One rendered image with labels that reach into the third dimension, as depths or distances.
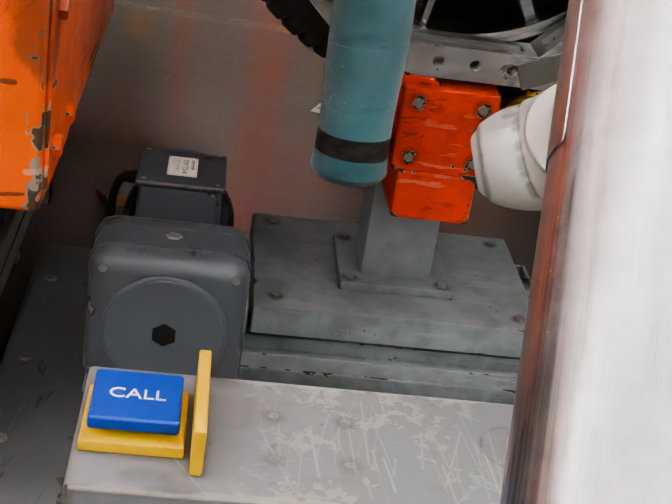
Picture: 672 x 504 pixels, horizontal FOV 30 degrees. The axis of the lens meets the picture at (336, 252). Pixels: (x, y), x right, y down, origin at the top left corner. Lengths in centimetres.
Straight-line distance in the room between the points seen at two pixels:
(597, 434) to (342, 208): 206
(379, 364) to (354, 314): 8
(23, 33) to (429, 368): 82
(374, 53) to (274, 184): 130
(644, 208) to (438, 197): 100
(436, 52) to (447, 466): 63
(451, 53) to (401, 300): 40
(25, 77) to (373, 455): 44
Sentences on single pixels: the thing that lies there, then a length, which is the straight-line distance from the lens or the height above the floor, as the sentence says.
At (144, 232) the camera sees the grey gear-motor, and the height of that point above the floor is 40.
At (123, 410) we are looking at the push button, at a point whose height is 48.
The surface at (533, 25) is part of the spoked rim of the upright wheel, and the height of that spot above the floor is 64.
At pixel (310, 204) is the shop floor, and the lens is 256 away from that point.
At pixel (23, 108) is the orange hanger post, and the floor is 62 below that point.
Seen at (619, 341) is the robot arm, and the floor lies 77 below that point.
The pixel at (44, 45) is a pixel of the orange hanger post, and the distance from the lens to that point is 112.
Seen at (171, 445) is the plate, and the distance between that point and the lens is 97.
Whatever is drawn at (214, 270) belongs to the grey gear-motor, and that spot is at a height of 40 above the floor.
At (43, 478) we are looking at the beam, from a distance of 149.
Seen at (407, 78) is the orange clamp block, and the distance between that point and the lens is 151.
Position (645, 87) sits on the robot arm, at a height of 86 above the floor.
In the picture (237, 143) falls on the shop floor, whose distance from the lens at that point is 283.
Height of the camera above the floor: 102
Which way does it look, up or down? 25 degrees down
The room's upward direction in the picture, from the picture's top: 9 degrees clockwise
